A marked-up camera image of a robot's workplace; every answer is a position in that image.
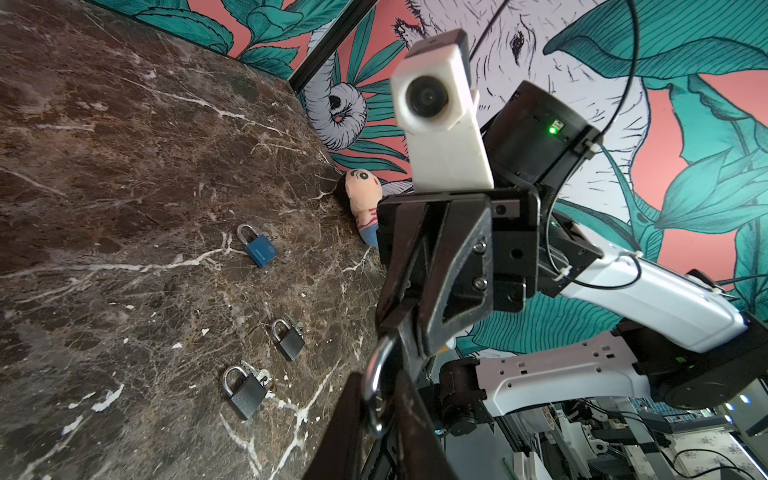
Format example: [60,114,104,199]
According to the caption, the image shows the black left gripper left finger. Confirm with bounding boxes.
[303,372,364,480]

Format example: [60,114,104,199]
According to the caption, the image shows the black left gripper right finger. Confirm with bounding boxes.
[394,370,457,480]

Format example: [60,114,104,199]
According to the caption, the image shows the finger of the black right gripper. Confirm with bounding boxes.
[376,201,428,336]
[417,194,493,356]

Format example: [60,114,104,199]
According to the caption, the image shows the thin black right cable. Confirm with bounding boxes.
[467,0,644,292]

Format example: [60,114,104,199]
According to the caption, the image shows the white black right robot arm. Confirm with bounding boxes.
[361,82,767,436]

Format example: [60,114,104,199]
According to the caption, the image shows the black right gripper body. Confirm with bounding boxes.
[374,187,544,358]

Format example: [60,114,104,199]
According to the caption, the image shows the small black padlock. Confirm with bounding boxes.
[271,319,305,362]
[221,365,271,421]

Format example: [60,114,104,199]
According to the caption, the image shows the plush doll striped shirt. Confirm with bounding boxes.
[334,169,383,247]

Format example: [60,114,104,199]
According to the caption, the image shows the blue padlock with keys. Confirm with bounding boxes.
[236,223,278,268]

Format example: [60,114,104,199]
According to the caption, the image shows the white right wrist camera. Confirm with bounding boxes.
[390,29,494,193]

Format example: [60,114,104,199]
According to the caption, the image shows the black right corner frame post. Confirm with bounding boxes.
[288,0,378,94]

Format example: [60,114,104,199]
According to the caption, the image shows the blue padlock silver shackle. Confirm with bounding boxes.
[361,331,407,439]

